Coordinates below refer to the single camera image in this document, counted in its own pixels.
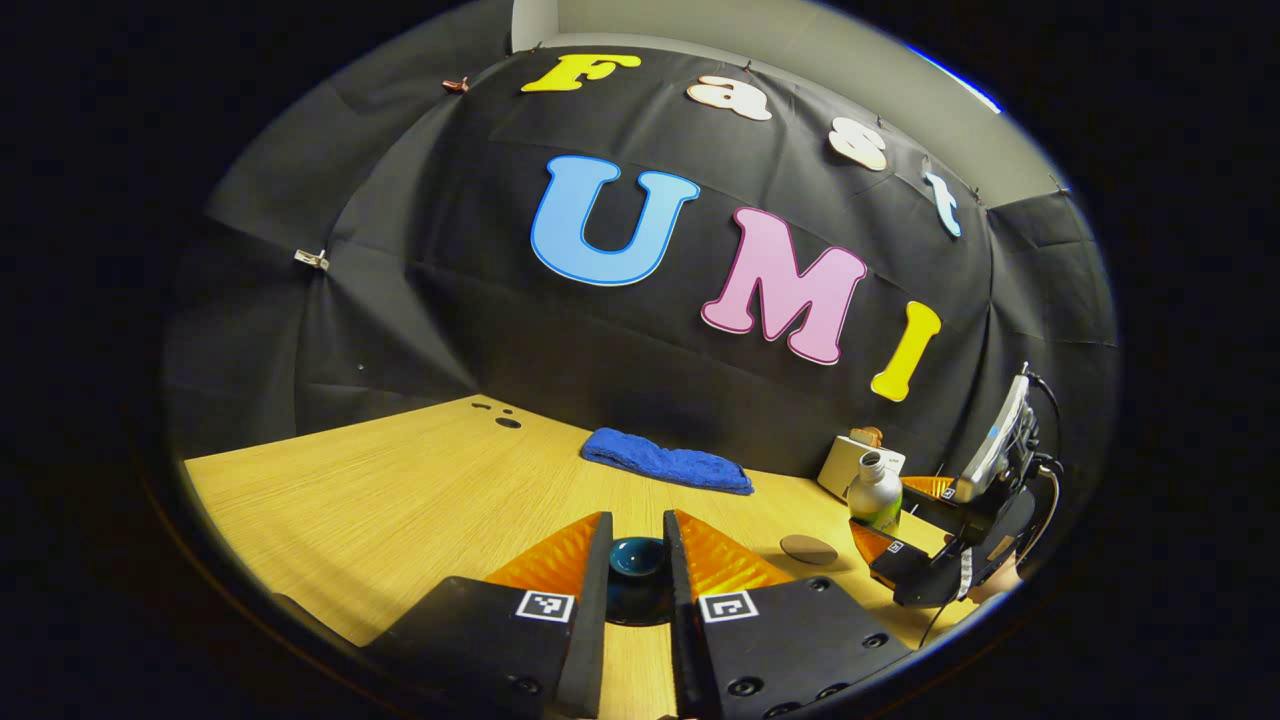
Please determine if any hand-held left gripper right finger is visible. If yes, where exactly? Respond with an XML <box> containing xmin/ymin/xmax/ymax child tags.
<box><xmin>663</xmin><ymin>509</ymin><xmax>912</xmax><ymax>720</ymax></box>

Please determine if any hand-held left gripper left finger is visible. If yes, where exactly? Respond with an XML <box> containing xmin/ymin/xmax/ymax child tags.
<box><xmin>365</xmin><ymin>511</ymin><xmax>614</xmax><ymax>720</ymax></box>

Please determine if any teal teacup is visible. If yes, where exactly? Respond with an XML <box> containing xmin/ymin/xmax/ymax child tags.
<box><xmin>605</xmin><ymin>568</ymin><xmax>673</xmax><ymax>628</ymax></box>

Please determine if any green label water bottle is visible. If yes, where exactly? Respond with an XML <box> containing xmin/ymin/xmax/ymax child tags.
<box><xmin>847</xmin><ymin>451</ymin><xmax>904</xmax><ymax>537</ymax></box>

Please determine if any teal teacup lid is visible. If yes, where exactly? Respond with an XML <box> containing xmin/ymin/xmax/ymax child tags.
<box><xmin>610</xmin><ymin>537</ymin><xmax>669</xmax><ymax>581</ymax></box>

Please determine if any round brown coaster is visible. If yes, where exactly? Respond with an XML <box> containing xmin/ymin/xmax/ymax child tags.
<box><xmin>779</xmin><ymin>534</ymin><xmax>840</xmax><ymax>568</ymax></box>

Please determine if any white toaster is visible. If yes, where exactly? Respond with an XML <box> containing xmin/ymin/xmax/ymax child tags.
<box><xmin>817</xmin><ymin>434</ymin><xmax>907</xmax><ymax>502</ymax></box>

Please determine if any blue towel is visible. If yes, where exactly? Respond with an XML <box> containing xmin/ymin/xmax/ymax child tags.
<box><xmin>581</xmin><ymin>427</ymin><xmax>756</xmax><ymax>497</ymax></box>

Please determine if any black backdrop cloth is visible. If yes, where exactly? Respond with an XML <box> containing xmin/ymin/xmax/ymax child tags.
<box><xmin>165</xmin><ymin>45</ymin><xmax>1119</xmax><ymax>501</ymax></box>

